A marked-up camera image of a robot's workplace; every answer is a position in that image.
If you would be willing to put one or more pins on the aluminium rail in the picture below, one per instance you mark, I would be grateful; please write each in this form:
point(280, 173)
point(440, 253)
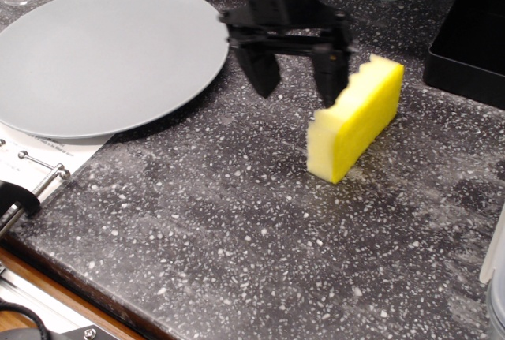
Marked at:
point(56, 316)

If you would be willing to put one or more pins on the black plastic tray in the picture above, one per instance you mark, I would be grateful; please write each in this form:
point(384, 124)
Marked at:
point(467, 56)

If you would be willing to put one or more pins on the black metal bracket with screw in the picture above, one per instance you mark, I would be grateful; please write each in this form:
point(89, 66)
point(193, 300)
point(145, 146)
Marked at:
point(89, 333)

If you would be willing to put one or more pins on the black metal screw clamp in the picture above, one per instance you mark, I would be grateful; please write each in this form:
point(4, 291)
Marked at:
point(17, 201)

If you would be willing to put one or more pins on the yellow sponge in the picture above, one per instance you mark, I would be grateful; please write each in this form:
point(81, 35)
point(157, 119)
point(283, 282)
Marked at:
point(340, 134)

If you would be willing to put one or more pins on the grey round plate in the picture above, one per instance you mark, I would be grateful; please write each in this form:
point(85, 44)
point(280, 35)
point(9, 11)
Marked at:
point(74, 69)

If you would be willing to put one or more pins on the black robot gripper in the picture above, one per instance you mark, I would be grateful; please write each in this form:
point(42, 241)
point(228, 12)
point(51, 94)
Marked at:
point(300, 26)

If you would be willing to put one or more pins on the white paper sheet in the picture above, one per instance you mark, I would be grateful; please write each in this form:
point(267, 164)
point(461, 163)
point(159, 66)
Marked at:
point(72, 153)

